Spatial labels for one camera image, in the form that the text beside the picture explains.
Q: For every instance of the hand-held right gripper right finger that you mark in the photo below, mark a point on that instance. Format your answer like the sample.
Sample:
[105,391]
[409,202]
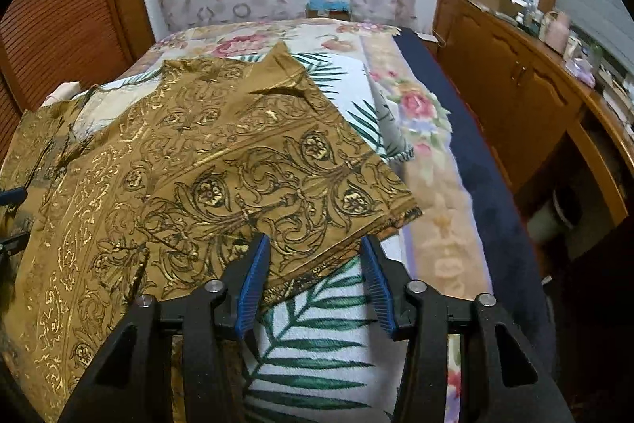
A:
[379,284]

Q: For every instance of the wooden sideboard cabinet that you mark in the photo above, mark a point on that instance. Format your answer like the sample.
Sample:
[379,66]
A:
[510,81]

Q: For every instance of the white palm-leaf blanket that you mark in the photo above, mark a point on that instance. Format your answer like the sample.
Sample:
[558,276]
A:
[317,353]

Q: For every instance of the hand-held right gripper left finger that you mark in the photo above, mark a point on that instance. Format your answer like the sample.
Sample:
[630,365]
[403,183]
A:
[255,284]

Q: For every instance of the purple small item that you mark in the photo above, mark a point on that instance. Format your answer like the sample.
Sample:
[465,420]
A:
[580,71]

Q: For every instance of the cream floral blanket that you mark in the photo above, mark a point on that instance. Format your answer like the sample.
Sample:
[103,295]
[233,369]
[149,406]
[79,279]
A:
[421,106]

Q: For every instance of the brown box with blue cloth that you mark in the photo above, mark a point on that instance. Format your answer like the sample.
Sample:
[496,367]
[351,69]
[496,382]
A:
[327,6]

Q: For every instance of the wooden louvered wardrobe door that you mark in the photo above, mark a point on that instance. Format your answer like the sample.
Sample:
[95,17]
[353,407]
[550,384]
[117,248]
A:
[59,6]

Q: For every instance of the gold patterned brown garment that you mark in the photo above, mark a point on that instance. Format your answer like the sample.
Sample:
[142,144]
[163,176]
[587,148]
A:
[198,155]

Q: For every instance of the folded beige cloth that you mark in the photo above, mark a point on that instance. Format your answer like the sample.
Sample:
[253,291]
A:
[62,93]

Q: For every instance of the navy bed sheet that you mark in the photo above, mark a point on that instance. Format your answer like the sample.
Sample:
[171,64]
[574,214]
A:
[475,165]

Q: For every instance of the grey round container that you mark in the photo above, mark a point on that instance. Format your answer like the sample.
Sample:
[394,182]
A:
[550,220]

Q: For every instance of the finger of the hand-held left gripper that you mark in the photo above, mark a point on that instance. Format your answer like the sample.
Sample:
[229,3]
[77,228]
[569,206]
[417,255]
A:
[12,196]
[15,243]

